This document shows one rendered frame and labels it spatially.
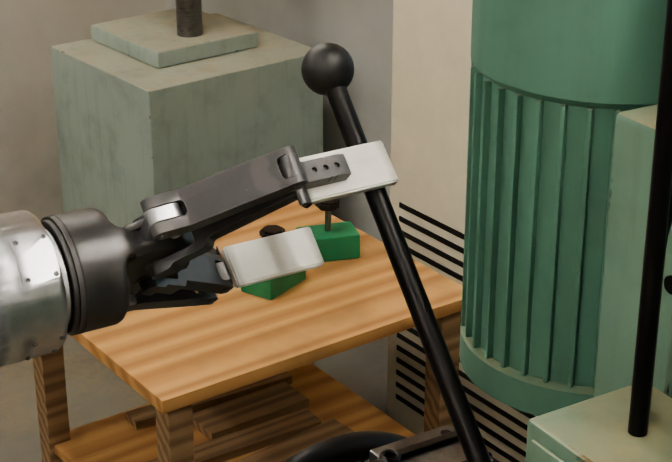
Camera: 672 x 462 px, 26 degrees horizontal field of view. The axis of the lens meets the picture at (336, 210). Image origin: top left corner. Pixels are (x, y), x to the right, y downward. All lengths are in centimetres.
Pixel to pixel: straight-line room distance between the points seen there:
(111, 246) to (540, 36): 28
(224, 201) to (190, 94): 237
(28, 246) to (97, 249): 4
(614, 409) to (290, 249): 34
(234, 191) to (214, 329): 165
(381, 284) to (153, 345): 45
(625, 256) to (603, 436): 14
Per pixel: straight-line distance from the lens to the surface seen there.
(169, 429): 237
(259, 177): 87
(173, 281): 95
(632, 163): 84
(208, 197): 87
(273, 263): 103
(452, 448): 130
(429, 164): 288
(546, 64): 86
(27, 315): 86
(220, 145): 332
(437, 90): 281
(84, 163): 351
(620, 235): 86
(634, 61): 86
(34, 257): 87
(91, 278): 88
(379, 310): 257
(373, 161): 93
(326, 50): 95
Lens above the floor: 169
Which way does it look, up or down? 23 degrees down
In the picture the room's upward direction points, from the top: straight up
